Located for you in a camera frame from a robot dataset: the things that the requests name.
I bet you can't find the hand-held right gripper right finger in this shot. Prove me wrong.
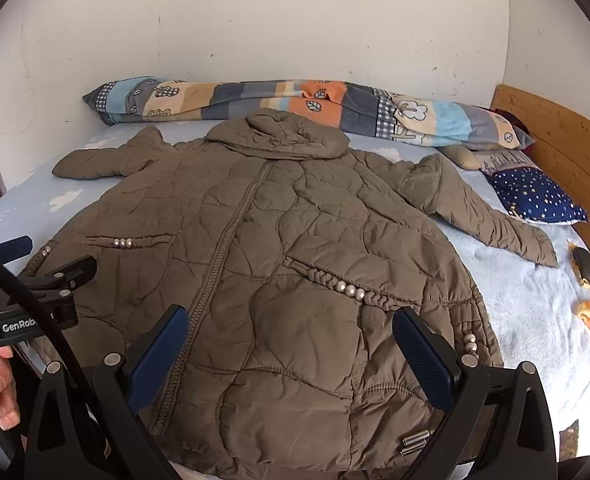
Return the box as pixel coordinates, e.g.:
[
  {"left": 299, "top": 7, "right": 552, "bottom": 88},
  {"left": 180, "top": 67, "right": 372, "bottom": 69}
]
[{"left": 391, "top": 306, "right": 560, "bottom": 480}]

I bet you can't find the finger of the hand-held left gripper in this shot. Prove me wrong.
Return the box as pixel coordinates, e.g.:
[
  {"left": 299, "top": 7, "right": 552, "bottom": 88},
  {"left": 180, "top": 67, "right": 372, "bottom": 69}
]
[
  {"left": 0, "top": 236, "right": 34, "bottom": 264},
  {"left": 17, "top": 254, "right": 98, "bottom": 297}
]

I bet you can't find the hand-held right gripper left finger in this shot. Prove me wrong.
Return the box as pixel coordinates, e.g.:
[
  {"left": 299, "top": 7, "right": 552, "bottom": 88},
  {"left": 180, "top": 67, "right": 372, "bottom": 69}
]
[{"left": 24, "top": 304, "right": 191, "bottom": 480}]

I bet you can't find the brown quilted jacket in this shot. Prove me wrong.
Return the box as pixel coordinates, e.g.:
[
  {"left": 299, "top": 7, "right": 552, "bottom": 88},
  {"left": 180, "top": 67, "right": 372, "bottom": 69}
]
[{"left": 25, "top": 107, "right": 559, "bottom": 479}]

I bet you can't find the blue cloud bed sheet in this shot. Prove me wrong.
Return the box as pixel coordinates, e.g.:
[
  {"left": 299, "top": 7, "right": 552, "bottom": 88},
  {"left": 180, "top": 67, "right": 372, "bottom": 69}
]
[{"left": 0, "top": 122, "right": 590, "bottom": 461}]

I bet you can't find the black oval object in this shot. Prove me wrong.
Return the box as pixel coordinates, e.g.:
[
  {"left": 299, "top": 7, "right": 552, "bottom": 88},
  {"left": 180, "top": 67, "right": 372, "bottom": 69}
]
[{"left": 572, "top": 247, "right": 590, "bottom": 282}]

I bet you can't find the navy star pillow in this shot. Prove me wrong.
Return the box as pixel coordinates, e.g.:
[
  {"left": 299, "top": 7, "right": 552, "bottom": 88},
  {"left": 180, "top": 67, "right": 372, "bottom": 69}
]
[{"left": 488, "top": 166, "right": 589, "bottom": 225}]

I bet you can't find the small beige pillow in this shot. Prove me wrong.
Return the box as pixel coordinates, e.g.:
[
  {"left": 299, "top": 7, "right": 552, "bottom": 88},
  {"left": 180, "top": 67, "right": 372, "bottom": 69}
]
[{"left": 437, "top": 144, "right": 487, "bottom": 171}]

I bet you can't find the grey printed pillow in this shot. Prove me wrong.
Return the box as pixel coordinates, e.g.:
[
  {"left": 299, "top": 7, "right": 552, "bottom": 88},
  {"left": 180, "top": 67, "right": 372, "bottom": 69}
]
[{"left": 479, "top": 149, "right": 537, "bottom": 177}]

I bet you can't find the dark red cloth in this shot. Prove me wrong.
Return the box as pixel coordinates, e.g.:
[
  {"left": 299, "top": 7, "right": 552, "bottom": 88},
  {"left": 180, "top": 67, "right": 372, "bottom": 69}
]
[{"left": 490, "top": 106, "right": 537, "bottom": 151}]

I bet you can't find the rolled patchwork quilt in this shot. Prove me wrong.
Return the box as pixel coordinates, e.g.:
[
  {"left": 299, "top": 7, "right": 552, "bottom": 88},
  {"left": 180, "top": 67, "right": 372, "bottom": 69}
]
[{"left": 82, "top": 76, "right": 536, "bottom": 150}]

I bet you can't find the wooden headboard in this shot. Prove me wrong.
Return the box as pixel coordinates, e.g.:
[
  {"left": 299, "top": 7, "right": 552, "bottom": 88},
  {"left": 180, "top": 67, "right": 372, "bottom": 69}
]
[{"left": 490, "top": 84, "right": 590, "bottom": 281}]

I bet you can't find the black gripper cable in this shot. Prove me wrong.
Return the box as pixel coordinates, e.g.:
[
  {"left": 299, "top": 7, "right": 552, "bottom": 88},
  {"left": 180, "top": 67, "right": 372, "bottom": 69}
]
[{"left": 0, "top": 247, "right": 94, "bottom": 401}]

